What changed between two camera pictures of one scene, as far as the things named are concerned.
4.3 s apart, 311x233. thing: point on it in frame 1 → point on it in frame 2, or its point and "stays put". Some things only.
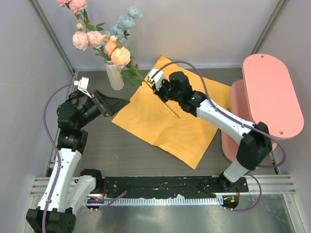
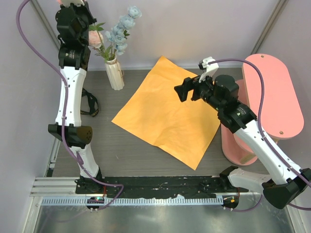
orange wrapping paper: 185,137 stays put
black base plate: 168,186 stays put
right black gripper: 159,92 → 190,84
